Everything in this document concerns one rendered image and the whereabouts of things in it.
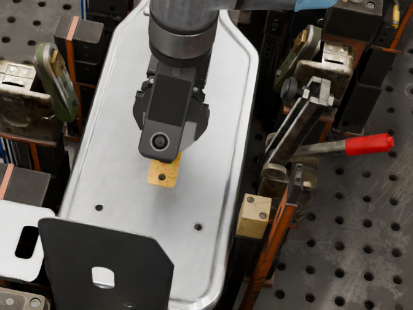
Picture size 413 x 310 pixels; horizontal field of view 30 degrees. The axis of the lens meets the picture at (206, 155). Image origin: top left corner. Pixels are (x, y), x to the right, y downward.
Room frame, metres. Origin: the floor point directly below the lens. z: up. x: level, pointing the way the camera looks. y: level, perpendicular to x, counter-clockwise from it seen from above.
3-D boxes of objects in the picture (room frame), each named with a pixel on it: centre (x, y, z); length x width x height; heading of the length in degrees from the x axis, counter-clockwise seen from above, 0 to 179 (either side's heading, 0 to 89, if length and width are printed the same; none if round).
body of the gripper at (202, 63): (0.55, 0.05, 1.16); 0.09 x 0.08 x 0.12; 179
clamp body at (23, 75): (0.58, 0.26, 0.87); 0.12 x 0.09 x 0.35; 90
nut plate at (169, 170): (0.52, 0.05, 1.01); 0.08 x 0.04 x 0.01; 0
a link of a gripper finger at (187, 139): (0.54, 0.03, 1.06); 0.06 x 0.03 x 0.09; 179
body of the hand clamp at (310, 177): (0.51, -0.11, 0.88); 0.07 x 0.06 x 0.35; 90
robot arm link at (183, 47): (0.55, 0.06, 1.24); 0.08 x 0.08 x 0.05
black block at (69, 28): (0.71, 0.22, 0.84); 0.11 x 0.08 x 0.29; 90
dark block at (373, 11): (0.76, -0.16, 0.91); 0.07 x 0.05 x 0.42; 90
